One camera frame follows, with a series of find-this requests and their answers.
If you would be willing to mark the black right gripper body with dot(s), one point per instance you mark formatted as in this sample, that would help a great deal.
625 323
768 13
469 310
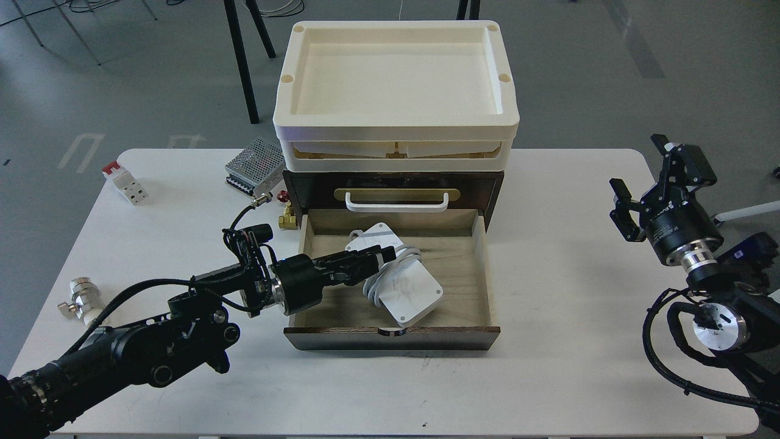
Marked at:
679 230

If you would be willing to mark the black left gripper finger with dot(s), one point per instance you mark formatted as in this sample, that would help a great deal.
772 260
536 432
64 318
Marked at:
351 275
373 257

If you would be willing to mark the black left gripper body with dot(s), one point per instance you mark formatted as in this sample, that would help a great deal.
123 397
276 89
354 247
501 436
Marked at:
300 280

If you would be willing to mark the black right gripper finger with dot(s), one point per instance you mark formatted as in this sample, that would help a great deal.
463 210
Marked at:
621 214
662 143

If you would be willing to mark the white charger with cable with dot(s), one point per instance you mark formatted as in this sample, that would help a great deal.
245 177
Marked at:
404 286

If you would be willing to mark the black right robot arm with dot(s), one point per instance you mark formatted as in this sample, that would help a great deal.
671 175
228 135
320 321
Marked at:
725 318

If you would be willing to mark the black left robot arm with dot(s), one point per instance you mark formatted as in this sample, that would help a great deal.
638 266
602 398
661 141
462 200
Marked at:
196 330

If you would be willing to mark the open wooden drawer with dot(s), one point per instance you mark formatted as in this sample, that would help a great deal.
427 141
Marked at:
453 245

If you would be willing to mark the metal mesh power supply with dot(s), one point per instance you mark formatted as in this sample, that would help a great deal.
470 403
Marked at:
256 170

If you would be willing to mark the cream plastic stacked tray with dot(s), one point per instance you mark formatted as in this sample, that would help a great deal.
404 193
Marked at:
396 96

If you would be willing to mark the white red circuit breaker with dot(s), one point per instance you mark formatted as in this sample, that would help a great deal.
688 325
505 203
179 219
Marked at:
127 185

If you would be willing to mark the white plastic pipe valve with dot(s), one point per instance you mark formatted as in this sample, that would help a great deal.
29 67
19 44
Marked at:
85 302

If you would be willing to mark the black stand leg right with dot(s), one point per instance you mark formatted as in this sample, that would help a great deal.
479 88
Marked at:
468 10

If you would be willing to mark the white drawer handle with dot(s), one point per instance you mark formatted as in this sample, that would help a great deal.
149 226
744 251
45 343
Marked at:
414 208

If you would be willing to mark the brass valve red handle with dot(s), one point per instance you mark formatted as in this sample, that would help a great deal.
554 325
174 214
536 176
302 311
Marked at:
287 220

